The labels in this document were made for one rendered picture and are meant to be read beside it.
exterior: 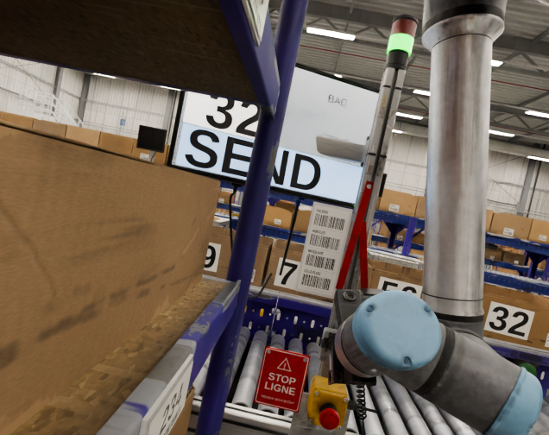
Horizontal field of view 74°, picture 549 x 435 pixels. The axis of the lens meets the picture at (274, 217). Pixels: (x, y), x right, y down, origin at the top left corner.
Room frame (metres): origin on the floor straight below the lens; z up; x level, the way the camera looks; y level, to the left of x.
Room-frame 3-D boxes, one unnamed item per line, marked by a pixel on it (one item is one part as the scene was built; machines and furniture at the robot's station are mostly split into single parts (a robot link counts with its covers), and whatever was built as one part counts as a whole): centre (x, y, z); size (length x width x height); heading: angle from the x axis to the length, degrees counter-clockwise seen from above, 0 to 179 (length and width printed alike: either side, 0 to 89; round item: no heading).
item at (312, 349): (1.07, -0.22, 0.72); 0.52 x 0.05 x 0.05; 177
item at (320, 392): (0.74, -0.22, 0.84); 0.15 x 0.09 x 0.07; 87
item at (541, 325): (1.49, -1.00, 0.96); 0.39 x 0.29 x 0.17; 87
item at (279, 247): (1.53, -0.22, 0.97); 0.39 x 0.29 x 0.17; 87
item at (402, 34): (0.80, -0.19, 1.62); 0.05 x 0.05 x 0.06
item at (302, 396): (0.78, -0.12, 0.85); 0.16 x 0.01 x 0.13; 87
